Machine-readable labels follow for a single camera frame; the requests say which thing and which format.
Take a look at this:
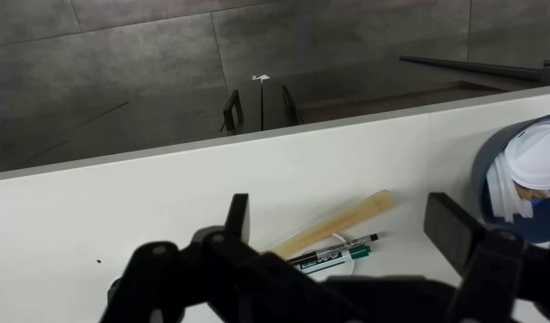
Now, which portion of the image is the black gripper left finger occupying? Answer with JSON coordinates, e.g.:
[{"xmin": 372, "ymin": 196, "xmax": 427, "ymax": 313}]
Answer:
[{"xmin": 224, "ymin": 194, "xmax": 249, "ymax": 243}]

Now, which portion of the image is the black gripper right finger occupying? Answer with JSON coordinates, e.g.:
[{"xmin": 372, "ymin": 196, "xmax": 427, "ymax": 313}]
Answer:
[{"xmin": 424, "ymin": 193, "xmax": 485, "ymax": 275}]

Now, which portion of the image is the blue bowl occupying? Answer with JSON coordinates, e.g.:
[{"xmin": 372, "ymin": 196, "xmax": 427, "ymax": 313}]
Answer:
[{"xmin": 471, "ymin": 116, "xmax": 550, "ymax": 245}]

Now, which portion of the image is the wooden spoon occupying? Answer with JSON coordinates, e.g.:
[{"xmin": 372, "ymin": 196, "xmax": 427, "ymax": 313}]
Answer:
[{"xmin": 273, "ymin": 191, "xmax": 393, "ymax": 259}]

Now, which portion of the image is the black marker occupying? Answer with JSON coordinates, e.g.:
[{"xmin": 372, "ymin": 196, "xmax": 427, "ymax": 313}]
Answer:
[{"xmin": 287, "ymin": 234, "xmax": 379, "ymax": 266}]

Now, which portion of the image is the green capped marker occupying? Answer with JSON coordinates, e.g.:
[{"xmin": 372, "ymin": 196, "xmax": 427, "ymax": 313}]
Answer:
[{"xmin": 294, "ymin": 245, "xmax": 370, "ymax": 275}]

